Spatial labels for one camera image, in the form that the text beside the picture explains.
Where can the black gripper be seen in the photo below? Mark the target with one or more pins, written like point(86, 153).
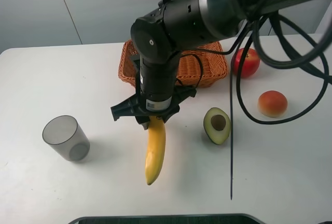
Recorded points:
point(141, 109)

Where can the yellow banana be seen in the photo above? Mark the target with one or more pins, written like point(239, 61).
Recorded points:
point(155, 149)

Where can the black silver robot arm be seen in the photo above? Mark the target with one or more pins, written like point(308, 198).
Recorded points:
point(176, 26)

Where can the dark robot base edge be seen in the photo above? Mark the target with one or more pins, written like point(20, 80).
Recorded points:
point(232, 218)

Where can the brown wicker basket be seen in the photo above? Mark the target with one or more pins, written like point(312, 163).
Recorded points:
point(196, 67)

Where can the halved avocado with pit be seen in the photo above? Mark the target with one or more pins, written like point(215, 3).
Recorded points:
point(217, 125)

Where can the grey translucent plastic cup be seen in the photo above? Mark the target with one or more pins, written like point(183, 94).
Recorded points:
point(66, 137)

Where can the red apple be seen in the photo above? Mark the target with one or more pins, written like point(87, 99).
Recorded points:
point(251, 62)

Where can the orange bread bun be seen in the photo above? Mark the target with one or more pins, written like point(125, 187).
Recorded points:
point(272, 104)

